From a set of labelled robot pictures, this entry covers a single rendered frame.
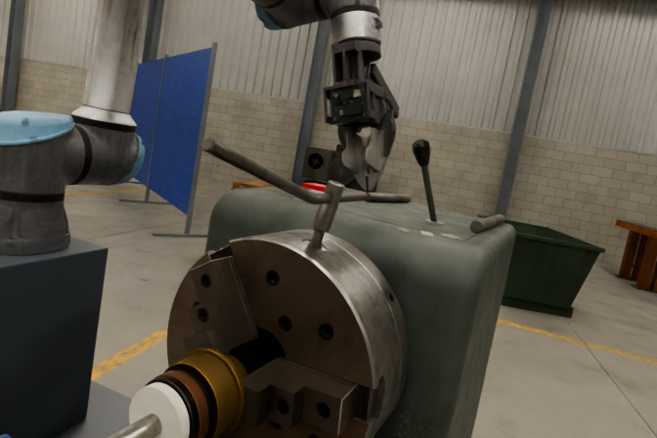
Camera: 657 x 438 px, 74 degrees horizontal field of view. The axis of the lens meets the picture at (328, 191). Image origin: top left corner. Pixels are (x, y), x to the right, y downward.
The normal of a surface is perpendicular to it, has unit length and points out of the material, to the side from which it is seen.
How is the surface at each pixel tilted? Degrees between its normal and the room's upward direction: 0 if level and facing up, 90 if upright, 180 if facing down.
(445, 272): 61
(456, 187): 90
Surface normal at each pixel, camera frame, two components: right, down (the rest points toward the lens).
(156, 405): -0.46, 0.00
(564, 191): -0.26, 0.04
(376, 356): 0.87, -0.19
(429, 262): -0.27, -0.56
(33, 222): 0.72, -0.11
